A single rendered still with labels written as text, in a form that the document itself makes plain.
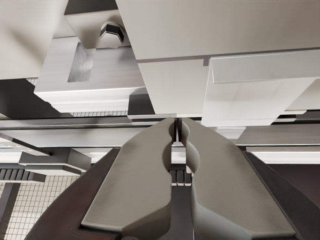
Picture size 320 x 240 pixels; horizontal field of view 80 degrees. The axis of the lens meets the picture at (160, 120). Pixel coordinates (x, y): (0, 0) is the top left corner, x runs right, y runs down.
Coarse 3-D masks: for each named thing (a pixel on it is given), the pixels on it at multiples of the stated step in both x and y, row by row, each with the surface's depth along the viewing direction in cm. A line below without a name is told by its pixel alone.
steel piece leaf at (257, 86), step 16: (224, 64) 13; (240, 64) 13; (256, 64) 13; (272, 64) 13; (288, 64) 13; (304, 64) 12; (208, 80) 16; (224, 80) 13; (240, 80) 13; (256, 80) 12; (272, 80) 12; (288, 80) 16; (304, 80) 16; (208, 96) 18; (224, 96) 18; (240, 96) 18; (256, 96) 18; (272, 96) 18; (288, 96) 18; (208, 112) 21; (224, 112) 21; (240, 112) 21; (256, 112) 21; (272, 112) 21
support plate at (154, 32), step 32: (128, 0) 10; (160, 0) 10; (192, 0) 10; (224, 0) 10; (256, 0) 10; (288, 0) 10; (128, 32) 12; (160, 32) 12; (192, 32) 12; (224, 32) 12; (256, 32) 12; (288, 32) 12; (160, 64) 15; (192, 64) 14; (160, 96) 19; (192, 96) 19
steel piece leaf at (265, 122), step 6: (204, 120) 24; (210, 120) 23; (216, 120) 23; (222, 120) 23; (228, 120) 23; (234, 120) 23; (240, 120) 23; (246, 120) 23; (252, 120) 23; (258, 120) 23; (264, 120) 23; (270, 120) 23; (210, 126) 25; (216, 126) 25; (222, 126) 25
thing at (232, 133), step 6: (228, 126) 25; (234, 126) 25; (240, 126) 25; (222, 132) 26; (228, 132) 26; (234, 132) 26; (240, 132) 26; (228, 138) 28; (234, 138) 28; (246, 150) 38; (186, 168) 43; (192, 174) 42
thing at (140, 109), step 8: (136, 96) 24; (144, 96) 24; (136, 104) 24; (144, 104) 24; (128, 112) 24; (136, 112) 23; (144, 112) 23; (152, 112) 23; (136, 120) 25; (144, 120) 25; (152, 120) 25; (160, 120) 25; (200, 120) 24; (280, 120) 23; (288, 120) 23
